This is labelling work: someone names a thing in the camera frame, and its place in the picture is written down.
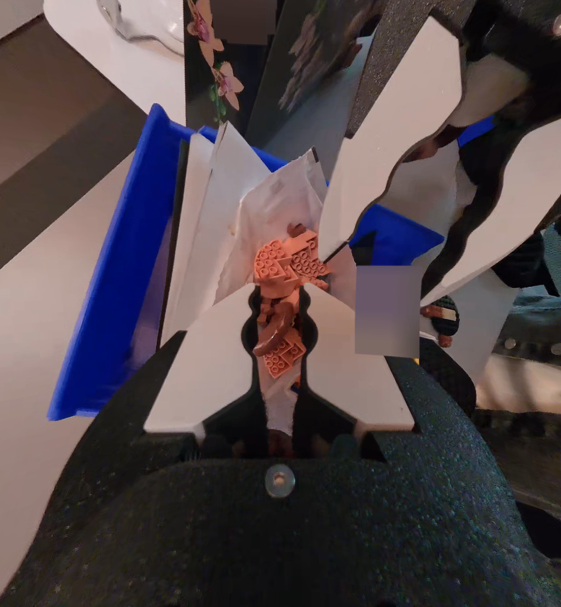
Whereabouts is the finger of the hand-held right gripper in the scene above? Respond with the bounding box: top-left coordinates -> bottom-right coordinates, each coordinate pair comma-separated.
419,109 -> 561,307
317,15 -> 465,265

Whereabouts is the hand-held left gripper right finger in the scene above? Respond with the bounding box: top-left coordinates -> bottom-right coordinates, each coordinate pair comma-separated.
299,282 -> 416,434

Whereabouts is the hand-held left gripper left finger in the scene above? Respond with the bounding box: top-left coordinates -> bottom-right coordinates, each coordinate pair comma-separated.
143,284 -> 262,435

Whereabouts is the round black lego assembly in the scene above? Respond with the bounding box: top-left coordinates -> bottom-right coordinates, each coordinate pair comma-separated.
420,296 -> 460,349

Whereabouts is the torn white paper bag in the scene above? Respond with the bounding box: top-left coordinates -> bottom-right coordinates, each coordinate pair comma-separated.
214,147 -> 331,437

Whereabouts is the black orchid lego box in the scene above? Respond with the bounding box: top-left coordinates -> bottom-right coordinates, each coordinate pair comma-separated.
183,0 -> 376,148

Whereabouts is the large printed white paper bag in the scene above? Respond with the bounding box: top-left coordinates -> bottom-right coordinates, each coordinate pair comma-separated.
208,121 -> 274,304

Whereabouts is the person's beige shirt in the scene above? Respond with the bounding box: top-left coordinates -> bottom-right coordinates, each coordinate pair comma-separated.
475,353 -> 561,413

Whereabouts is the clear glass vessel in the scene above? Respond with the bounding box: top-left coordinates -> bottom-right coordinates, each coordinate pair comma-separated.
96,0 -> 186,58

